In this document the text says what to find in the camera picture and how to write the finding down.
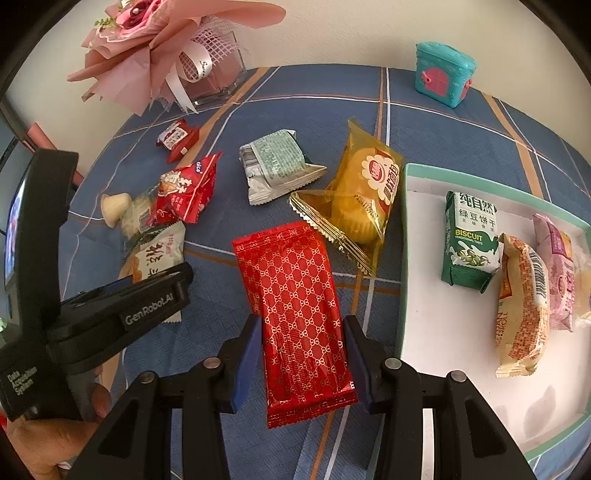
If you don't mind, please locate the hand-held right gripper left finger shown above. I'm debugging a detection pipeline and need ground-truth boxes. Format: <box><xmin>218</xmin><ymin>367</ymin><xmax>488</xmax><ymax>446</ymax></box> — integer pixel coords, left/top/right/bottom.
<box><xmin>69</xmin><ymin>314</ymin><xmax>264</xmax><ymax>480</ymax></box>

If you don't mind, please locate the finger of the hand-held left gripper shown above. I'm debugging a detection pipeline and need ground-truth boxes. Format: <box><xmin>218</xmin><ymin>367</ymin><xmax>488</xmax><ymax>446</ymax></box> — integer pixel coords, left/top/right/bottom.
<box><xmin>61</xmin><ymin>263</ymin><xmax>195</xmax><ymax>320</ymax></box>

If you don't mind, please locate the small jelly cup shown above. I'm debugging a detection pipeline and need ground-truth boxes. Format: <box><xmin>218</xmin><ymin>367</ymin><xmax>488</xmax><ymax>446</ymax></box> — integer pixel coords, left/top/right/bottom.
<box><xmin>102</xmin><ymin>194</ymin><xmax>127</xmax><ymax>228</ymax></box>

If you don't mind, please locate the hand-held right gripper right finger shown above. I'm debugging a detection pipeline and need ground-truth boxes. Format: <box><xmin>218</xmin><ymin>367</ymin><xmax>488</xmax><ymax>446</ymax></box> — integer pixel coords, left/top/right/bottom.
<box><xmin>342</xmin><ymin>315</ymin><xmax>539</xmax><ymax>480</ymax></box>

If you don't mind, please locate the red cartoon snack packet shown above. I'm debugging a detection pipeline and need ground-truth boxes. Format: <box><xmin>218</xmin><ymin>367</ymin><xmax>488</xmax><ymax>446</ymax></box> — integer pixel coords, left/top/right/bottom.
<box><xmin>147</xmin><ymin>152</ymin><xmax>223</xmax><ymax>227</ymax></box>

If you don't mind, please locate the red and white biscuit packet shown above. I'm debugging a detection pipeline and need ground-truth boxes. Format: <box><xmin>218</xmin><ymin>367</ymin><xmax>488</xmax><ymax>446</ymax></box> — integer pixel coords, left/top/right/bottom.
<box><xmin>156</xmin><ymin>119</ymin><xmax>200</xmax><ymax>163</ymax></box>

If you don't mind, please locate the pink flower bouquet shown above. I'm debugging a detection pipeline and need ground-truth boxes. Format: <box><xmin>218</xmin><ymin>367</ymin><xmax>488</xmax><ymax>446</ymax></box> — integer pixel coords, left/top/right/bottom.
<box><xmin>67</xmin><ymin>0</ymin><xmax>287</xmax><ymax>116</ymax></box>

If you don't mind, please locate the clear green-edged cookie packet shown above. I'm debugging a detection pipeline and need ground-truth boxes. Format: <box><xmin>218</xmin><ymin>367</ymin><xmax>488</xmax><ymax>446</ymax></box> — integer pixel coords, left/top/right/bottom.
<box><xmin>121</xmin><ymin>187</ymin><xmax>160</xmax><ymax>241</ymax></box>

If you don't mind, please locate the white peach pastry packet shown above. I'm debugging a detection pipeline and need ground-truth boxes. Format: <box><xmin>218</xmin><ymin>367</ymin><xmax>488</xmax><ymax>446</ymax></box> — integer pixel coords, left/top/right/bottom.
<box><xmin>117</xmin><ymin>222</ymin><xmax>186</xmax><ymax>324</ymax></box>

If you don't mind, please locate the clear glass vase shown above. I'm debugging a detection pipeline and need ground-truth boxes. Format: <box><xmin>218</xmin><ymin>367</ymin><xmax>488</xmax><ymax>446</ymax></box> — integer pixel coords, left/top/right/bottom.
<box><xmin>185</xmin><ymin>46</ymin><xmax>245</xmax><ymax>109</ymax></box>

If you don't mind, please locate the teal-rimmed shallow cardboard box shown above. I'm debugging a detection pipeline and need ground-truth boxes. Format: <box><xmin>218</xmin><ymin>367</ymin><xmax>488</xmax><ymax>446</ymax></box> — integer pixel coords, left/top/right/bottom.
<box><xmin>394</xmin><ymin>162</ymin><xmax>591</xmax><ymax>480</ymax></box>

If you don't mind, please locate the pink flat board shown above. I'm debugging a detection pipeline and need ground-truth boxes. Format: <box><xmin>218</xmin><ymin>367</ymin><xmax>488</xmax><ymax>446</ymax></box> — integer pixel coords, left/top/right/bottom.
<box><xmin>25</xmin><ymin>122</ymin><xmax>61</xmax><ymax>153</ymax></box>

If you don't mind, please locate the mint green wafer packet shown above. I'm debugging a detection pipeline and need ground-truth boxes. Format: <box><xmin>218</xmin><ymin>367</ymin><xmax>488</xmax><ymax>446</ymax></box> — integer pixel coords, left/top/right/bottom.
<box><xmin>239</xmin><ymin>129</ymin><xmax>328</xmax><ymax>206</ymax></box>

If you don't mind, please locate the long red patterned packet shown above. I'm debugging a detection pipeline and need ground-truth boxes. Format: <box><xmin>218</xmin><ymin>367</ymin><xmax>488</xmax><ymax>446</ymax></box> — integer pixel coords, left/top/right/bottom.
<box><xmin>232</xmin><ymin>222</ymin><xmax>360</xmax><ymax>430</ymax></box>

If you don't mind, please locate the teal toy chest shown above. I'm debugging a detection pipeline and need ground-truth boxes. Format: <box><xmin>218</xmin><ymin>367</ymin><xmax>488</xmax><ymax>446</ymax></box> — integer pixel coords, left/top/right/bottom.
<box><xmin>414</xmin><ymin>41</ymin><xmax>477</xmax><ymax>109</ymax></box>

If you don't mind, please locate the orange beige cracker packet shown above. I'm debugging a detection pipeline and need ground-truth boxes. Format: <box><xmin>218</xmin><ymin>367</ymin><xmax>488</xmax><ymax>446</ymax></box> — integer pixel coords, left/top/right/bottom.
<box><xmin>495</xmin><ymin>233</ymin><xmax>551</xmax><ymax>380</ymax></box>

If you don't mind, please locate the clear round bun packet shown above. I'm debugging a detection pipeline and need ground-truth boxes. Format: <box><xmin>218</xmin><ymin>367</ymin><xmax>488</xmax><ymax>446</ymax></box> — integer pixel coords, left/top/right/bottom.
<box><xmin>570</xmin><ymin>231</ymin><xmax>591</xmax><ymax>324</ymax></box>

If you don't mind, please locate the person's left hand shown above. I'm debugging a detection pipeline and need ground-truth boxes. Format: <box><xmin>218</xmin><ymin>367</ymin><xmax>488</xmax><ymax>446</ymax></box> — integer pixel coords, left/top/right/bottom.
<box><xmin>7</xmin><ymin>368</ymin><xmax>112</xmax><ymax>477</ymax></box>

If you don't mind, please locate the dark green biscuit packet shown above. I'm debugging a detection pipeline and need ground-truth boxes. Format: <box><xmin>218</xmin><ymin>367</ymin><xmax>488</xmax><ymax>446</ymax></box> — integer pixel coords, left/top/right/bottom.
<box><xmin>441</xmin><ymin>190</ymin><xmax>504</xmax><ymax>295</ymax></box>

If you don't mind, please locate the pink snack packet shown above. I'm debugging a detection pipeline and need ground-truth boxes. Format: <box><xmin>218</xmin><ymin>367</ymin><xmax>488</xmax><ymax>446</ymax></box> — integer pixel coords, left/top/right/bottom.
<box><xmin>533</xmin><ymin>213</ymin><xmax>578</xmax><ymax>332</ymax></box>

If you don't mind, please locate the yellow cake packet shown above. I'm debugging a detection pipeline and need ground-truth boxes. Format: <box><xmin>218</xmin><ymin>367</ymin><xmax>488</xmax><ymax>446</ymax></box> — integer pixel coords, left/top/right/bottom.
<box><xmin>290</xmin><ymin>117</ymin><xmax>406</xmax><ymax>278</ymax></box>

